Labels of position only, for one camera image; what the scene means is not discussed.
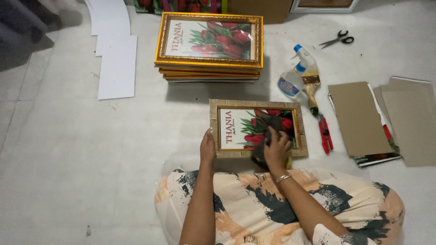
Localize black handled scissors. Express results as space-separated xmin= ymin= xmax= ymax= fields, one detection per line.
xmin=318 ymin=30 xmax=355 ymax=49

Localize stack of tulip prints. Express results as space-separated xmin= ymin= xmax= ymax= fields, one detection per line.
xmin=328 ymin=83 xmax=402 ymax=169

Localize red handled pliers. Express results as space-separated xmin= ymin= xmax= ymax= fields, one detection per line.
xmin=317 ymin=114 xmax=334 ymax=155

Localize dark grey fabric object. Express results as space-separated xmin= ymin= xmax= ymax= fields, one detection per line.
xmin=0 ymin=0 xmax=62 ymax=73

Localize person's left hand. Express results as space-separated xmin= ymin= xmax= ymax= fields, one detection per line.
xmin=200 ymin=129 xmax=217 ymax=164

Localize clear spray bottle blue nozzle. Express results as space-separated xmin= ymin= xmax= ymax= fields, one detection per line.
xmin=277 ymin=44 xmax=319 ymax=98

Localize brown cardboard box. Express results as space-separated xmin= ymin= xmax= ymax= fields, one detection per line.
xmin=227 ymin=0 xmax=294 ymax=25

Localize beige picture frame with tulips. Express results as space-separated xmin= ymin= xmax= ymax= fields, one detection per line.
xmin=209 ymin=99 xmax=309 ymax=159

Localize person's right hand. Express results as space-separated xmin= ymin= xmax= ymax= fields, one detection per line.
xmin=264 ymin=131 xmax=292 ymax=173

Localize wooden paintbrush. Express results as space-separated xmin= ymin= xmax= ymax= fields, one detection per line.
xmin=301 ymin=69 xmax=322 ymax=118

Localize brown cardboard backing sheet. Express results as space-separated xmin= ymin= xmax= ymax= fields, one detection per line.
xmin=328 ymin=81 xmax=395 ymax=158
xmin=373 ymin=76 xmax=436 ymax=167

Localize white paper sheet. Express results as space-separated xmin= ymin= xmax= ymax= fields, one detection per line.
xmin=95 ymin=34 xmax=138 ymax=57
xmin=84 ymin=0 xmax=131 ymax=36
xmin=97 ymin=35 xmax=138 ymax=100

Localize person's patterned dress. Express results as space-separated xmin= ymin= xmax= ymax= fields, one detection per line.
xmin=154 ymin=168 xmax=406 ymax=245

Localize row of tulip pictures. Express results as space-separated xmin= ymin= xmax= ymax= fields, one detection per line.
xmin=133 ymin=0 xmax=228 ymax=15

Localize white picture frame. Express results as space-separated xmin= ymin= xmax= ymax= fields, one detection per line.
xmin=290 ymin=0 xmax=360 ymax=14

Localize dark cleaning cloth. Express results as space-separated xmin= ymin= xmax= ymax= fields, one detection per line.
xmin=251 ymin=116 xmax=294 ymax=171

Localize stack of gold picture frames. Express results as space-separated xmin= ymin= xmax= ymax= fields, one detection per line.
xmin=154 ymin=12 xmax=264 ymax=84

